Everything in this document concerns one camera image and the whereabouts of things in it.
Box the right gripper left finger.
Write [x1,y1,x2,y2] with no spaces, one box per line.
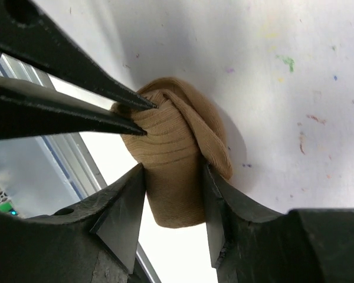
[0,165,146,282]

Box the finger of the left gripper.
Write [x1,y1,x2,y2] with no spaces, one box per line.
[0,77,146,140]
[0,0,156,110]

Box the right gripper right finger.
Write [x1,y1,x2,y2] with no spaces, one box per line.
[202,164,354,282]

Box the tan brown sock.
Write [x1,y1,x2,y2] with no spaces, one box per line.
[111,77,233,229]

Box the aluminium front rail frame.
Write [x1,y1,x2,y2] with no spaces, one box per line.
[0,47,163,283]

